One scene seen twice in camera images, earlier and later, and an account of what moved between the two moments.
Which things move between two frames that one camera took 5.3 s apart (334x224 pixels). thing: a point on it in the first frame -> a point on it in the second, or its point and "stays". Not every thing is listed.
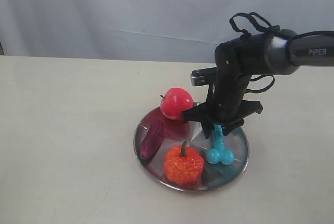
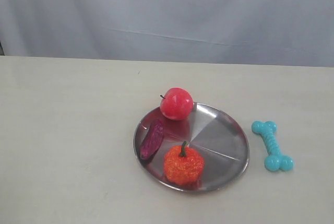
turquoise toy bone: [218, 153] -> [275, 161]
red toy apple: [176, 99] stays
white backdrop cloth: [181, 17] stays
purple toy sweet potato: [153, 139] stays
